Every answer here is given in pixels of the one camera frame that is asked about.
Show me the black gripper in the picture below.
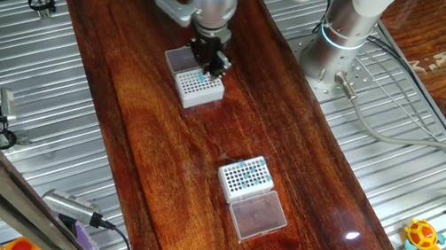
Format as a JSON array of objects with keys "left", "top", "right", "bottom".
[{"left": 184, "top": 31, "right": 237, "bottom": 83}]

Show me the white hinged pipette tip box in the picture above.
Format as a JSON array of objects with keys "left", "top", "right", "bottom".
[
  {"left": 207, "top": 149, "right": 298, "bottom": 249},
  {"left": 156, "top": 43, "right": 231, "bottom": 116}
]

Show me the purple pipette tip box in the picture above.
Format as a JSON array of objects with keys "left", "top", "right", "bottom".
[{"left": 67, "top": 220, "right": 109, "bottom": 250}]

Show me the glossy wooden board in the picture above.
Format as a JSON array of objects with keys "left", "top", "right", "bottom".
[{"left": 22, "top": 0, "right": 446, "bottom": 250}]

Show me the black rod clamp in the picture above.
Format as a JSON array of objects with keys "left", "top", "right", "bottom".
[{"left": 26, "top": 0, "right": 59, "bottom": 15}]

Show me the yellow orange turtle toy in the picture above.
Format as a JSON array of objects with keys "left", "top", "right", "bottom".
[{"left": 401, "top": 215, "right": 446, "bottom": 250}]

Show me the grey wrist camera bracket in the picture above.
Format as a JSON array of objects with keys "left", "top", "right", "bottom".
[{"left": 150, "top": 0, "right": 200, "bottom": 30}]

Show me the grey cable with metal connector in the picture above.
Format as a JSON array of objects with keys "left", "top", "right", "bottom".
[{"left": 321, "top": 69, "right": 446, "bottom": 177}]

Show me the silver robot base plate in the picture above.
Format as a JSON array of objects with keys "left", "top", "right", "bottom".
[{"left": 279, "top": 27, "right": 380, "bottom": 112}]

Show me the black camera cable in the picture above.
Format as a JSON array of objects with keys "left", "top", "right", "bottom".
[{"left": 89, "top": 212, "right": 140, "bottom": 250}]

